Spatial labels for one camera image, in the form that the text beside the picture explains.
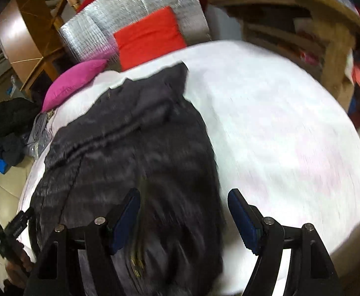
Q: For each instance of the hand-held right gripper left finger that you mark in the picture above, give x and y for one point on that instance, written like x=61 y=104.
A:
x=124 y=222

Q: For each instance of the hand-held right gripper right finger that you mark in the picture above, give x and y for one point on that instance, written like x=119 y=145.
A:
x=244 y=222

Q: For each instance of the dark purple puffer jacket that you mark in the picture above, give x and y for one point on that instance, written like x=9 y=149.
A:
x=152 y=160

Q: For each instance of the person's left hand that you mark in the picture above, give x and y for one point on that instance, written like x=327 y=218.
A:
x=18 y=271

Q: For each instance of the cream leather sofa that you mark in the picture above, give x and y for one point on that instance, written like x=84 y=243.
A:
x=10 y=188

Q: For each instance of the small black garment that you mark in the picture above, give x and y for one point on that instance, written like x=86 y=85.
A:
x=8 y=151

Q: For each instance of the white blanket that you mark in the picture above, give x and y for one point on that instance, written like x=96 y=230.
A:
x=275 y=129

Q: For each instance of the grey garment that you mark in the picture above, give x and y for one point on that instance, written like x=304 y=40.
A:
x=41 y=129

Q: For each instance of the black puffer coat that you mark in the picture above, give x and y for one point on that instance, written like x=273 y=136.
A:
x=7 y=117

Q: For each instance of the pink cushion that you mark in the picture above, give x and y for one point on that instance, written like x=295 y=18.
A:
x=72 y=80

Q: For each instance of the red cushion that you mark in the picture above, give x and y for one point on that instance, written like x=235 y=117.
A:
x=149 y=40

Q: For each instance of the wooden table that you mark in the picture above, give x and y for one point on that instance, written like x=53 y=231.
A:
x=337 y=55

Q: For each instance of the wooden column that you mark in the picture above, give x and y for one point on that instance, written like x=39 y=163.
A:
x=22 y=30

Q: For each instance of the silver foil insulation board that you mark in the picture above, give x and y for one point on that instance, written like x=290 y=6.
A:
x=130 y=3

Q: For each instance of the wooden stair railing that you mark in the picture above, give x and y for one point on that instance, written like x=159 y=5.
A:
x=72 y=0

